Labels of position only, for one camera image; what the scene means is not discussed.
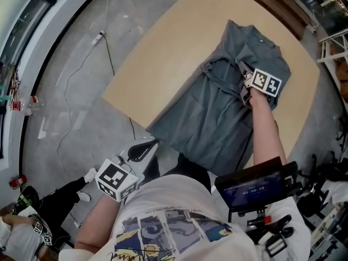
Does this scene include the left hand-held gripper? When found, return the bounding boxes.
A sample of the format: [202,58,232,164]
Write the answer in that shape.
[95,138,159,202]

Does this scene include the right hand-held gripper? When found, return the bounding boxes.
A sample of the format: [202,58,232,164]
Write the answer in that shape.
[238,61,282,105]

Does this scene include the grey robe with belt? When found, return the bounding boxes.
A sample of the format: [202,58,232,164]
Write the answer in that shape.
[148,19,292,175]

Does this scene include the person's left forearm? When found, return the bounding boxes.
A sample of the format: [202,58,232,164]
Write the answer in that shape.
[73,193,126,251]

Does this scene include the person's right forearm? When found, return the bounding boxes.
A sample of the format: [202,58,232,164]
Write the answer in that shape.
[248,87,288,170]

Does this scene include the person's black trousers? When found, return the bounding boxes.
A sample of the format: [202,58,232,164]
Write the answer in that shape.
[141,152,212,192]

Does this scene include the person's white printed t-shirt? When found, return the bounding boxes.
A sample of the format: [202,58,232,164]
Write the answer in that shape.
[58,174,312,261]

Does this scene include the brown wooden platform steps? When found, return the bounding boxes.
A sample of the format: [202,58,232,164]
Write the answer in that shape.
[227,0,312,40]

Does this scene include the white metal shelf rack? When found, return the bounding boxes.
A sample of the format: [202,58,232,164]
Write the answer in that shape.
[316,28,348,105]

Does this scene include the black monitor screen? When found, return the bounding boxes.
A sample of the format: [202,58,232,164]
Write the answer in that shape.
[214,156,300,214]

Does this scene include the clear plastic bottle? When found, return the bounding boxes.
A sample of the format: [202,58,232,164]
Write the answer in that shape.
[26,95,47,116]

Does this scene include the white power strip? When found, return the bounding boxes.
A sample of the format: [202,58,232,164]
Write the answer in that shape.
[91,30,105,46]

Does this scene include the red white cylinder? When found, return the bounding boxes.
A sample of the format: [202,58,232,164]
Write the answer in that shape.
[9,175,27,189]

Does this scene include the black office chair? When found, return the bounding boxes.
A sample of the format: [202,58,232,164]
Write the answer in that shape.
[297,152,348,220]

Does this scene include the black framed glass window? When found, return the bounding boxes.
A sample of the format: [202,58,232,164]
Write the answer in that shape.
[0,0,74,160]

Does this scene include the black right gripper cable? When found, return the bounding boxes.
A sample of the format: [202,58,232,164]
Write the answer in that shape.
[236,134,253,170]

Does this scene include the black floor cable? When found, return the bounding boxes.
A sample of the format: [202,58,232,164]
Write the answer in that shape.
[102,33,136,141]

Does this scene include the thin white cable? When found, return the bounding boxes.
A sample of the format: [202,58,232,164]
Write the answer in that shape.
[55,0,109,184]

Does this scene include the bundle of coloured wires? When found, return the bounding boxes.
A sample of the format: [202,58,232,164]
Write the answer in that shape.
[8,64,21,108]

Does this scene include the black monitor mount rig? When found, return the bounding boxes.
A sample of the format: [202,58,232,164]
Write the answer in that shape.
[228,208,296,258]

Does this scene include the white low wire rack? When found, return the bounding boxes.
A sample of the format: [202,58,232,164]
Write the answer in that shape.
[309,205,348,261]

